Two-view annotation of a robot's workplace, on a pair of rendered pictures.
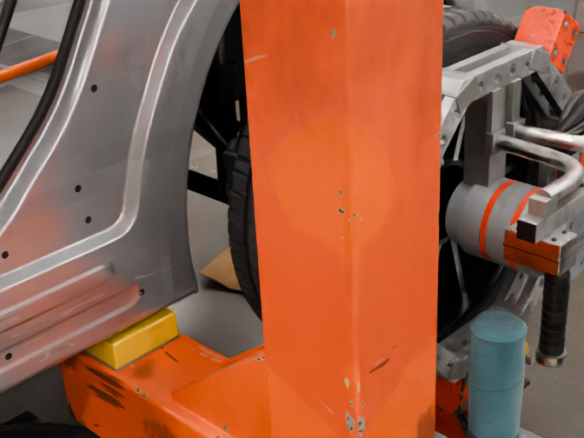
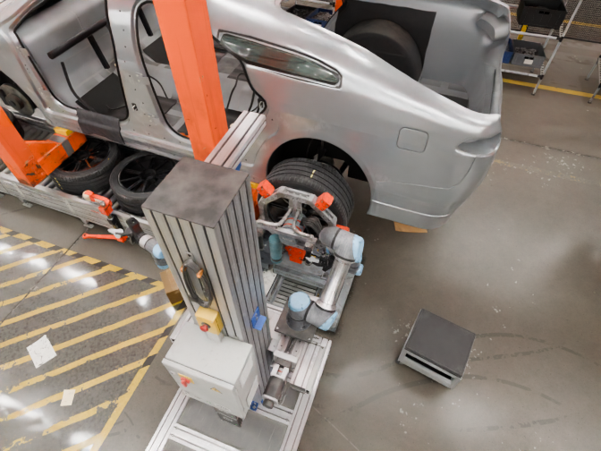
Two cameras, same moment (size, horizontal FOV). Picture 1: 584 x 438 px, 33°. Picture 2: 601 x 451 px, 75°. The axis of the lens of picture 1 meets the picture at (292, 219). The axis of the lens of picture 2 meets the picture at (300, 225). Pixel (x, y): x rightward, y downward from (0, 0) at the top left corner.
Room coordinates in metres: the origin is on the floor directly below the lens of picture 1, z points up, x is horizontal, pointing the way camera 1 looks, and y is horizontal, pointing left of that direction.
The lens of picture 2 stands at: (0.78, -1.92, 2.91)
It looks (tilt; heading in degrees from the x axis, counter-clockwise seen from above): 50 degrees down; 66
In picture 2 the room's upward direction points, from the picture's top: straight up
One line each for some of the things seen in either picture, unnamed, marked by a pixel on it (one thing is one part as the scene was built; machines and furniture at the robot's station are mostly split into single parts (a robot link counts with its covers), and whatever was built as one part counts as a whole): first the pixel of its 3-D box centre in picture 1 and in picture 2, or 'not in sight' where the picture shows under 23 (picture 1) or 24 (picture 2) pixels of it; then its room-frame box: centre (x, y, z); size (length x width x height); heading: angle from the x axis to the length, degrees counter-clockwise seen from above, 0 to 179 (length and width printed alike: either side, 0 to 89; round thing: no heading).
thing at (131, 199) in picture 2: not in sight; (151, 182); (0.60, 1.00, 0.39); 0.66 x 0.66 x 0.24
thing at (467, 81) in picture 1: (482, 214); (297, 220); (1.47, -0.32, 0.85); 0.54 x 0.07 x 0.54; 135
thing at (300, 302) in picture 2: not in sight; (300, 305); (1.20, -0.98, 0.98); 0.13 x 0.12 x 0.14; 127
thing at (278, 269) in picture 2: not in sight; (308, 261); (1.61, -0.22, 0.13); 0.50 x 0.36 x 0.10; 135
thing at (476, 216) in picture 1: (519, 226); (292, 228); (1.42, -0.37, 0.85); 0.21 x 0.14 x 0.14; 45
